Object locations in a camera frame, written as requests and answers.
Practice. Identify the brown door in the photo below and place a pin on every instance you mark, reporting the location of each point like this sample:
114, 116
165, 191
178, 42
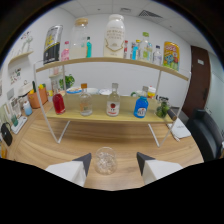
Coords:
198, 80

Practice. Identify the orange storage basket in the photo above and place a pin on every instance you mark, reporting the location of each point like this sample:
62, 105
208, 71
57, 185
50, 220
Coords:
37, 99

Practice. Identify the white lidded pot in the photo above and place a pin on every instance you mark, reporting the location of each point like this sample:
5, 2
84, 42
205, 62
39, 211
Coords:
25, 88

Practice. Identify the yellow orange packet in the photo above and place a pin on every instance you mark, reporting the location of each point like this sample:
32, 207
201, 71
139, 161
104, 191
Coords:
3, 152

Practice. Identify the red liquid glass bottle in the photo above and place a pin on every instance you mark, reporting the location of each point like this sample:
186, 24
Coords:
59, 104

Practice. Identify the clear bottle red label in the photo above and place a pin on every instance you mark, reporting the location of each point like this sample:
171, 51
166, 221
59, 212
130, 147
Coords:
113, 106

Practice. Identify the small light blue bottle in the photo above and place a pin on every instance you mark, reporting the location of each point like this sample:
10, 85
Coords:
135, 51

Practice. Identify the clear water bottle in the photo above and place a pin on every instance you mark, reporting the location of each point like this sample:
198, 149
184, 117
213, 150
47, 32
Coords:
157, 56

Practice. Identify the black office chair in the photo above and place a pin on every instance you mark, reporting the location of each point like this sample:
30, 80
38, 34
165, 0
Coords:
206, 133

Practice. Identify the red wall poster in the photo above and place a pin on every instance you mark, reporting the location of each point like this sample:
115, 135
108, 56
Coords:
126, 48

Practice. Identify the white cup green contents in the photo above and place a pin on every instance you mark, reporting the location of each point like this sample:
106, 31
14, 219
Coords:
137, 93

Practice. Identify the ceiling air vent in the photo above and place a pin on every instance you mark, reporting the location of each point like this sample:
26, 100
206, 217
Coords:
150, 14

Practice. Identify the glass jar of limes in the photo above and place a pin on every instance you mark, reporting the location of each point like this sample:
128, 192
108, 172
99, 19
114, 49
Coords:
162, 109

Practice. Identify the yellow red tub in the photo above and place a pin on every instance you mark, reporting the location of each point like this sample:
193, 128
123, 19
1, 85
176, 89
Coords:
151, 92

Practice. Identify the white picture frame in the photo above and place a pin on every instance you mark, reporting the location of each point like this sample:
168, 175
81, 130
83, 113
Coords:
15, 106

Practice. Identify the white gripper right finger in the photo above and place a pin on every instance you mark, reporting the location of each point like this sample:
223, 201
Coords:
156, 170

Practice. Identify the black handbag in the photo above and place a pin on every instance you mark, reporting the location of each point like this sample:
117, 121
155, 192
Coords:
6, 135

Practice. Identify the blue liquid bottle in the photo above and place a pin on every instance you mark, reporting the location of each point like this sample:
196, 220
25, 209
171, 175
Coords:
141, 107

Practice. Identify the two-tier wooden shelf rack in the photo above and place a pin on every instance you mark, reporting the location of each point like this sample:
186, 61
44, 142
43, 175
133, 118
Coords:
100, 113

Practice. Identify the teal liquid bottle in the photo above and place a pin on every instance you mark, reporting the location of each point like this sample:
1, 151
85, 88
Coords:
89, 49

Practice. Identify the green cap clear bottle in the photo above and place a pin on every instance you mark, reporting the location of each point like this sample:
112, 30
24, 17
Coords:
144, 48

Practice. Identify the pink liquid bottle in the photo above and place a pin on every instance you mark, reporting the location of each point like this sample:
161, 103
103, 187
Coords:
65, 53

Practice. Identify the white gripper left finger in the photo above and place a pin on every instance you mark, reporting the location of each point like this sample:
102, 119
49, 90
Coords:
71, 170

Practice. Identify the white decorative figurine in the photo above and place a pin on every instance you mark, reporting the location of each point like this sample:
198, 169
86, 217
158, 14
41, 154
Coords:
27, 41

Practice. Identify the orange cap clear bottle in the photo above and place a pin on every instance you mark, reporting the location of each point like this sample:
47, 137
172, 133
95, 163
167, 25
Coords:
86, 105

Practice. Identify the wall photo collage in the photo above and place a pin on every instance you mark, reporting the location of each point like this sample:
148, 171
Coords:
15, 76

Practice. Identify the black yellow snack bag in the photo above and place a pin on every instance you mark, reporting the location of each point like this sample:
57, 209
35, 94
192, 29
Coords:
52, 45

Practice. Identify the clear glass with ice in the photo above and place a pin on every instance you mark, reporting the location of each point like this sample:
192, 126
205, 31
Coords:
106, 161

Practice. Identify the green picture frame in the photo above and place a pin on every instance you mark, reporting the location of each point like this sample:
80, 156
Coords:
5, 113

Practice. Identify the white tray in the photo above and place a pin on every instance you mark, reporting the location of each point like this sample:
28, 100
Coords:
19, 125

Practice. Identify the wooden wall shelf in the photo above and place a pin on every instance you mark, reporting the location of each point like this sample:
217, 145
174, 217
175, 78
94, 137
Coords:
20, 57

